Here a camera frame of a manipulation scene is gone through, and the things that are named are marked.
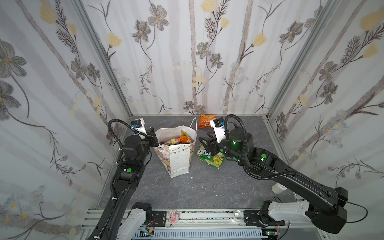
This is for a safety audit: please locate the green Fox's candy bag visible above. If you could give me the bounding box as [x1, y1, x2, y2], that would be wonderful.
[196, 146, 225, 169]

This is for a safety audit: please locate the pink Fox's candy bag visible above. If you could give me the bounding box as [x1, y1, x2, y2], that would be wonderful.
[168, 136, 193, 146]

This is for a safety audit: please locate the orange snack bag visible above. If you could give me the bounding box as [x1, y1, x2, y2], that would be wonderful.
[180, 130, 194, 144]

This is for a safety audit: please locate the white paper bag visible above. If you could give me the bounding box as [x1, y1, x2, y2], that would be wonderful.
[154, 118, 198, 178]

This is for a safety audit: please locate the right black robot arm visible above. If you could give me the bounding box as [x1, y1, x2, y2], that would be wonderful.
[199, 114, 369, 234]

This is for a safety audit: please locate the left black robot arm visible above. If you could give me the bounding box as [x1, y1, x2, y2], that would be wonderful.
[88, 119, 159, 240]

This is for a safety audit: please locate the pink cartoon sticker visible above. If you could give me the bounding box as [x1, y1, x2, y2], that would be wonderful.
[169, 210, 180, 224]

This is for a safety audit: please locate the white plastic bottle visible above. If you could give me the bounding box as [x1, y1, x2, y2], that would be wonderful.
[272, 183, 288, 194]

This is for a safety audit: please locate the orange chip bag by wall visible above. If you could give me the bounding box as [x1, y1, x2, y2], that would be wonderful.
[198, 114, 217, 129]

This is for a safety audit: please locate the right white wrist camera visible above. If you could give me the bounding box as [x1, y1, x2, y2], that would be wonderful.
[210, 117, 226, 143]

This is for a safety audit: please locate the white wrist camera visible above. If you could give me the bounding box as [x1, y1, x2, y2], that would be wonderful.
[131, 118, 147, 140]
[210, 117, 226, 143]

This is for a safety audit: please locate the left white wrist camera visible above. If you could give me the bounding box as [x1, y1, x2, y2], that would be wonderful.
[131, 118, 147, 140]

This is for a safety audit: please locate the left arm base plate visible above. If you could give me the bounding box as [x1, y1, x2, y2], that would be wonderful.
[144, 211, 167, 228]

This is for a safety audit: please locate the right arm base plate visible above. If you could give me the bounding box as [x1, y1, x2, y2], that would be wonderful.
[243, 210, 286, 228]

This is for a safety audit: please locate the white vented cable tray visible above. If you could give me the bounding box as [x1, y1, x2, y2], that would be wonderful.
[131, 228, 269, 240]

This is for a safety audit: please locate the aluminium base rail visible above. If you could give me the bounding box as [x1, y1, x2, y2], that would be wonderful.
[79, 208, 328, 230]

